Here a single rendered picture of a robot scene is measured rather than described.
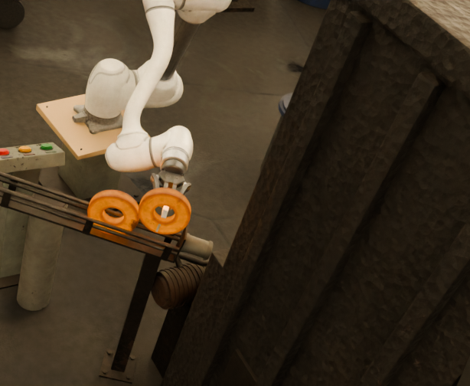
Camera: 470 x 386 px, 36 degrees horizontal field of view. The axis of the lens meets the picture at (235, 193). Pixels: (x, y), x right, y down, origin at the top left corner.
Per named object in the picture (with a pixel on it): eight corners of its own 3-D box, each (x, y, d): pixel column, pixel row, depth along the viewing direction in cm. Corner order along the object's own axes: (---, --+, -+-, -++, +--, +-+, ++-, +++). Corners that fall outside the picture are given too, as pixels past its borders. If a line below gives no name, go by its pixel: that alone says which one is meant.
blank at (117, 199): (148, 210, 210) (149, 203, 213) (99, 188, 206) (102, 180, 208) (125, 243, 219) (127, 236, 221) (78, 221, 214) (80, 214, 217)
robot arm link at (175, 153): (158, 165, 234) (155, 176, 229) (164, 143, 229) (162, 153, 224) (185, 173, 235) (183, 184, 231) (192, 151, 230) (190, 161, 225)
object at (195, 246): (205, 263, 221) (212, 251, 217) (177, 254, 219) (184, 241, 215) (207, 250, 225) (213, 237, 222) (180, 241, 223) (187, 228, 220)
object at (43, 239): (53, 307, 271) (73, 207, 239) (22, 315, 264) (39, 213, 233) (42, 283, 278) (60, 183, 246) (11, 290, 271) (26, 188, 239)
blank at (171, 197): (197, 204, 208) (199, 197, 211) (147, 186, 205) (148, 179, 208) (180, 241, 216) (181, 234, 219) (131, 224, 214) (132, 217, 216)
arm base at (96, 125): (63, 109, 301) (64, 99, 298) (109, 101, 314) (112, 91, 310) (83, 136, 292) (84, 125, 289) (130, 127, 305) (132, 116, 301)
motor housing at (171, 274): (190, 374, 266) (230, 277, 233) (137, 391, 254) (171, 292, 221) (174, 346, 274) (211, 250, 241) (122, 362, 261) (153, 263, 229)
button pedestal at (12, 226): (46, 279, 280) (68, 157, 242) (-17, 292, 267) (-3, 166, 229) (31, 250, 289) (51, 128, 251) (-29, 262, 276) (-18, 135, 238)
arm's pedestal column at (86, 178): (25, 167, 325) (33, 112, 306) (101, 149, 350) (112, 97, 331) (70, 225, 306) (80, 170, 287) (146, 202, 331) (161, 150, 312)
